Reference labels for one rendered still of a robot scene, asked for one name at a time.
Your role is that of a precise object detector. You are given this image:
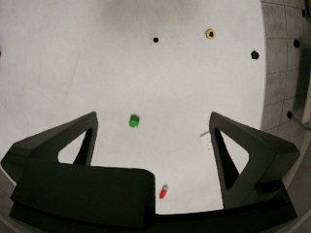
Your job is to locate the green die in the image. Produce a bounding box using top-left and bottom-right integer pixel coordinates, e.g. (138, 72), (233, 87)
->
(129, 116), (140, 128)

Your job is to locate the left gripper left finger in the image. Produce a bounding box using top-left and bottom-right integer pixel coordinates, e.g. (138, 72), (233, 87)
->
(7, 112), (99, 165)

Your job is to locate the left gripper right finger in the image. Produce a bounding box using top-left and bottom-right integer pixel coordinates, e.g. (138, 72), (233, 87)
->
(208, 112), (300, 209)

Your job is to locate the small yellow hex nut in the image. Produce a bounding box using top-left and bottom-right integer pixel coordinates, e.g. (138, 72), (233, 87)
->
(205, 29), (216, 40)

